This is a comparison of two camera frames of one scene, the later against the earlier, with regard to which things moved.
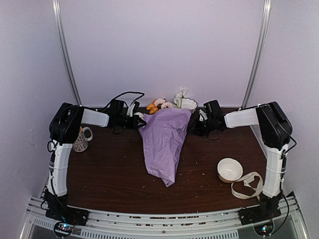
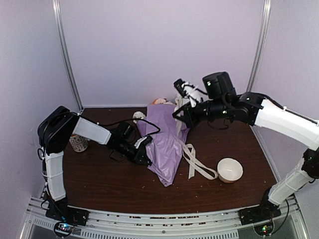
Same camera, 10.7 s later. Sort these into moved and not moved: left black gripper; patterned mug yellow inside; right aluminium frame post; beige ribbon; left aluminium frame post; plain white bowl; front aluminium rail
Moved: left black gripper; beige ribbon
Not moved: plain white bowl; left aluminium frame post; patterned mug yellow inside; right aluminium frame post; front aluminium rail
